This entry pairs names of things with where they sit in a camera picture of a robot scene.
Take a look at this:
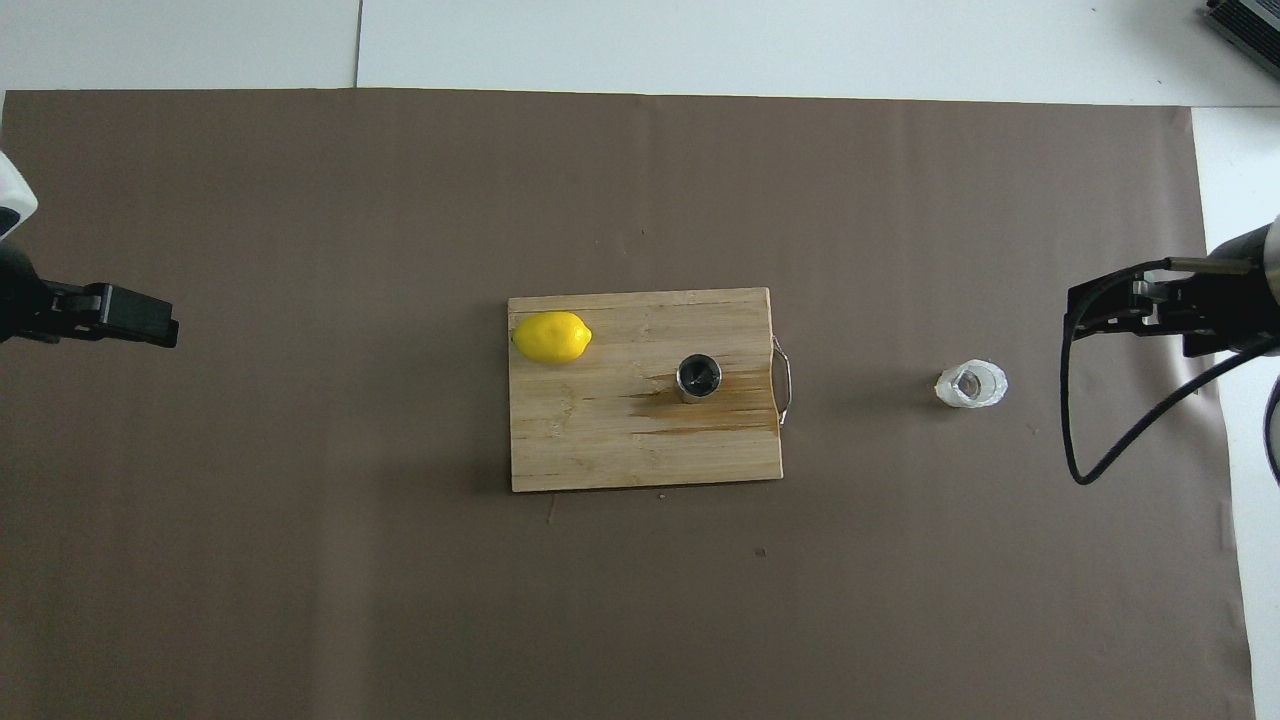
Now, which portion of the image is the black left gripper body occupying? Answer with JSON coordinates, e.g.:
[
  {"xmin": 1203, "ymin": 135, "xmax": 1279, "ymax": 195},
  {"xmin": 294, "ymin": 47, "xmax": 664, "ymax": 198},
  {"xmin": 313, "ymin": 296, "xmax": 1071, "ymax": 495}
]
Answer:
[{"xmin": 0, "ymin": 238, "xmax": 53, "ymax": 347}]

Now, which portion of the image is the wooden cutting board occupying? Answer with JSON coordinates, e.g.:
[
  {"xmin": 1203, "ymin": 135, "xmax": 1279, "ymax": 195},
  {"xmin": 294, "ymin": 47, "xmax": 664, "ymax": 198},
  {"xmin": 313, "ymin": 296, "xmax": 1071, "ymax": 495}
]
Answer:
[{"xmin": 507, "ymin": 287, "xmax": 797, "ymax": 493}]

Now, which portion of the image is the brown paper table mat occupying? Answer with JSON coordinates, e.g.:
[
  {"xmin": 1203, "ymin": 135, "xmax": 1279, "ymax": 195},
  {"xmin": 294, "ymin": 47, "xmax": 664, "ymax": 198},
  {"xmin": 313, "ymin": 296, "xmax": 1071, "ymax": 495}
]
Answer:
[{"xmin": 0, "ymin": 88, "xmax": 1257, "ymax": 720}]

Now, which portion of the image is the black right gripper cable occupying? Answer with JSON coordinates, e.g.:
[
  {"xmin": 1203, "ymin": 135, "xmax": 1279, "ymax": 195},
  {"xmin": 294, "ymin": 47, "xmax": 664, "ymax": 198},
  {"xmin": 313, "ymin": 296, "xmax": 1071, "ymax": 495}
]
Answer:
[{"xmin": 1059, "ymin": 258, "xmax": 1280, "ymax": 488}]

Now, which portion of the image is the steel double jigger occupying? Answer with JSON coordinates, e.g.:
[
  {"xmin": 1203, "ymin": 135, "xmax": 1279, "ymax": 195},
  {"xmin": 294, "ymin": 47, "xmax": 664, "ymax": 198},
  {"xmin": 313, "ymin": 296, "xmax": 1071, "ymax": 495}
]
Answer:
[{"xmin": 676, "ymin": 353, "xmax": 724, "ymax": 405}]

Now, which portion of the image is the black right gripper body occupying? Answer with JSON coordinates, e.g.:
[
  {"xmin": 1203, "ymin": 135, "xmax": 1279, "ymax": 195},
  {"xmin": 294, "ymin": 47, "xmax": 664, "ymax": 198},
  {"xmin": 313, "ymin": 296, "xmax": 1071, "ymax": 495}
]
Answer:
[{"xmin": 1182, "ymin": 226, "xmax": 1271, "ymax": 359}]

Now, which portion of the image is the black ribbed device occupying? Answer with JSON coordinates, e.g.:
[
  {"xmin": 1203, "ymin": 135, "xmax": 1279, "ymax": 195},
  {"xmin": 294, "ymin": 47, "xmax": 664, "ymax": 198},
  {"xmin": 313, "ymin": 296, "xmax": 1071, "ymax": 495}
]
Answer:
[{"xmin": 1198, "ymin": 0, "xmax": 1280, "ymax": 53}]

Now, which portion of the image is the yellow lemon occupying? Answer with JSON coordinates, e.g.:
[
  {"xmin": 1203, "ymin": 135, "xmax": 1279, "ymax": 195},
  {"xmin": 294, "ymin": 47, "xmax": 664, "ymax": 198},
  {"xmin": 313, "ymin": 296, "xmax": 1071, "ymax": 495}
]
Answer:
[{"xmin": 511, "ymin": 311, "xmax": 594, "ymax": 367}]

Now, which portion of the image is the small clear crinkled cup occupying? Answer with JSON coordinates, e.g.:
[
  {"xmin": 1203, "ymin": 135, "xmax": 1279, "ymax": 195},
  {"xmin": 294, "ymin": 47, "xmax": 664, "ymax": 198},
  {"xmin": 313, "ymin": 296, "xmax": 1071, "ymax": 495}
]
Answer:
[{"xmin": 935, "ymin": 358, "xmax": 1010, "ymax": 411}]

